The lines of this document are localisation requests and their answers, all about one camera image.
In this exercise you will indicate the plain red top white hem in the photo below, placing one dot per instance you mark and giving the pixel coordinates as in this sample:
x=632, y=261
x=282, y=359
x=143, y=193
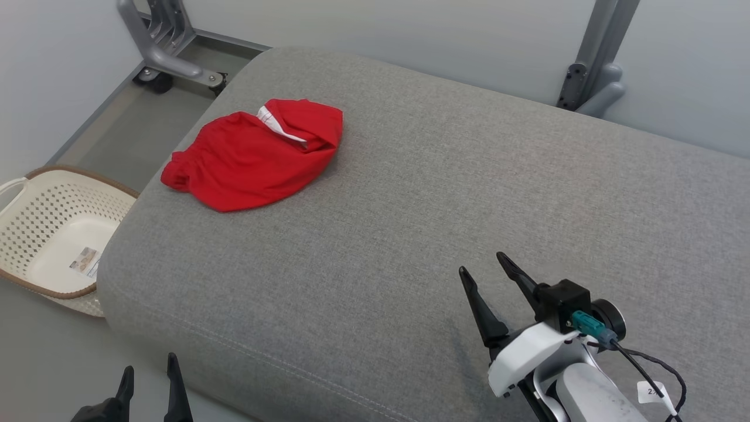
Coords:
x=252, y=158

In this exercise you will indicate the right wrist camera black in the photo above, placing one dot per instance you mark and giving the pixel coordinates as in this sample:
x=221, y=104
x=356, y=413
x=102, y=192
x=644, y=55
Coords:
x=562, y=299

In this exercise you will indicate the grey metal post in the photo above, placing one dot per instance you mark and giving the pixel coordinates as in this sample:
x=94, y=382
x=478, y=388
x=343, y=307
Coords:
x=597, y=58

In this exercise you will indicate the grey fabric sofa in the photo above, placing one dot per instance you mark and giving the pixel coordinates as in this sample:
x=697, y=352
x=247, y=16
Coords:
x=410, y=223

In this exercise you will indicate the cream plastic laundry basket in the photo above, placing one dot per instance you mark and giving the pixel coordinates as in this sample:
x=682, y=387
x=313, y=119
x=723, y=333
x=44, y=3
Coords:
x=53, y=234

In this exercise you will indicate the paper sticker in basket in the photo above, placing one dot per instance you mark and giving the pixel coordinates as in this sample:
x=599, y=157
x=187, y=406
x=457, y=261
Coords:
x=85, y=262

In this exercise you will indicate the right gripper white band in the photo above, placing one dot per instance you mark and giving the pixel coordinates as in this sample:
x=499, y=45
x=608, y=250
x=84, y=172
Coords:
x=527, y=357

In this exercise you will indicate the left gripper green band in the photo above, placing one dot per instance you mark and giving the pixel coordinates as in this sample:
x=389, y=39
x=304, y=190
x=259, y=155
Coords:
x=99, y=413

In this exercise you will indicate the grey metal frame with bracket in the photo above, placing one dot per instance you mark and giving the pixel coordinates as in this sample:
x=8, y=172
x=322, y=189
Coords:
x=164, y=41

